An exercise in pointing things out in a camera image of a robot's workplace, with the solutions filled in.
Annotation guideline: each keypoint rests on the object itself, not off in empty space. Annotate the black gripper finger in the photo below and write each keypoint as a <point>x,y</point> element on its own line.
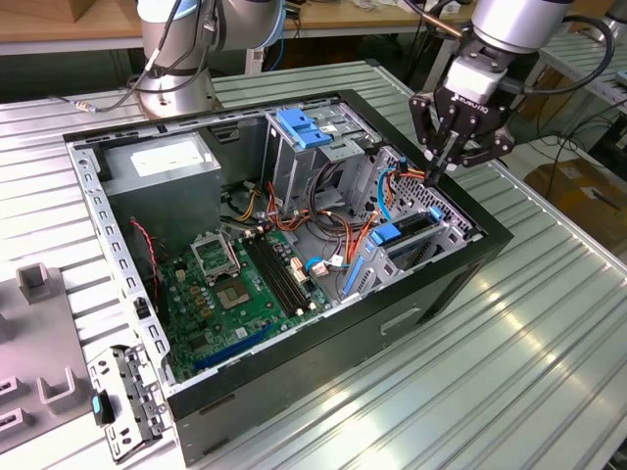
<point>421,115</point>
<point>492,149</point>

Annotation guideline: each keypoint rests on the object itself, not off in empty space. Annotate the hard disk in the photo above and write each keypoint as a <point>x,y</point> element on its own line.
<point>384,235</point>

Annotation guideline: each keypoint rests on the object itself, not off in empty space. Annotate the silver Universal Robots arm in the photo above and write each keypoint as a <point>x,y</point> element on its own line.
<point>514,24</point>

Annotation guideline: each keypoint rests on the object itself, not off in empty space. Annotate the silver metal disk bay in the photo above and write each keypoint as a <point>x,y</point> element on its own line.
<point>374,269</point>

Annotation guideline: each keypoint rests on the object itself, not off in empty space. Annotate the brown cardboard carton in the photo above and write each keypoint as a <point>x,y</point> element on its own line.
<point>548,108</point>

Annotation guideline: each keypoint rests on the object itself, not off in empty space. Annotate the brown cardboard floor box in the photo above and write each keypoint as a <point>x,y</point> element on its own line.
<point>563,191</point>

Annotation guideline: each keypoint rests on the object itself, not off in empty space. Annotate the blue plastic drive latch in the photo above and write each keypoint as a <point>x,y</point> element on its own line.
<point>303,129</point>

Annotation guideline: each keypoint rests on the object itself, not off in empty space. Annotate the metal slat side table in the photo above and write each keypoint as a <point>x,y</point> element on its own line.
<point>578,59</point>

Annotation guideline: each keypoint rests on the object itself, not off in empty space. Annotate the long wooden desk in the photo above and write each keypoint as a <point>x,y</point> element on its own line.
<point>343,17</point>

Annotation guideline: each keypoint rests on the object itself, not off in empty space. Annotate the silver optical drive cage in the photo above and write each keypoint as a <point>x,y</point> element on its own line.
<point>289,166</point>

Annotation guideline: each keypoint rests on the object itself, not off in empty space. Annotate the black RAM slot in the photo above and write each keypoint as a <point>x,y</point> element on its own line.
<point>276,279</point>
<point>281,279</point>
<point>287,279</point>
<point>293,279</point>

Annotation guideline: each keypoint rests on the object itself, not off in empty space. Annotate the CPU socket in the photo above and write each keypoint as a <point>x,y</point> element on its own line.
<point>234,294</point>

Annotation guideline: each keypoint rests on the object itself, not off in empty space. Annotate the green motherboard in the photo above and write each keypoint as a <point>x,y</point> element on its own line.
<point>255,313</point>

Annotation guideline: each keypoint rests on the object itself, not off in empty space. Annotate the grey power supply unit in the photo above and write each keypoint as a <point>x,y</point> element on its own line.
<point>161,205</point>

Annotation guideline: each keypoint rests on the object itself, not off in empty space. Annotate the black open PC case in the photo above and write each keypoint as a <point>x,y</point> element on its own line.
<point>294,372</point>

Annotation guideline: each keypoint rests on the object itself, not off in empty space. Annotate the blue expansion slot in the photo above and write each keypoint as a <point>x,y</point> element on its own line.
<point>230,349</point>

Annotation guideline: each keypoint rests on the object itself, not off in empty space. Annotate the small black case latch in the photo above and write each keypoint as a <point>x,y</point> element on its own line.
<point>141,308</point>

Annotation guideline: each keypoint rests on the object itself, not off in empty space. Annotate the small brown desk box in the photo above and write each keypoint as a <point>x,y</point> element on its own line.
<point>81,10</point>

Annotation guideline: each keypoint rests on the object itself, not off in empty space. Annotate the black clip blue tab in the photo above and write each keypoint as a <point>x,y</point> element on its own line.
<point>98,406</point>

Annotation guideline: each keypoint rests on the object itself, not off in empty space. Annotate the grey parts rack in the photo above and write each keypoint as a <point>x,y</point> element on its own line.
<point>44,343</point>

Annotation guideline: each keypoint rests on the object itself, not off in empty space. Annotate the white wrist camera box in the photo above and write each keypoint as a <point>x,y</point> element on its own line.
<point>472,80</point>

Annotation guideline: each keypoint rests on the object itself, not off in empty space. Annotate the brown arm base plate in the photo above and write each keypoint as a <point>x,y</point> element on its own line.
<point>133,93</point>

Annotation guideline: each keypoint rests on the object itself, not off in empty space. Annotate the silver expansion bracket retainer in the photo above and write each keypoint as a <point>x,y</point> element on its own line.
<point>142,391</point>

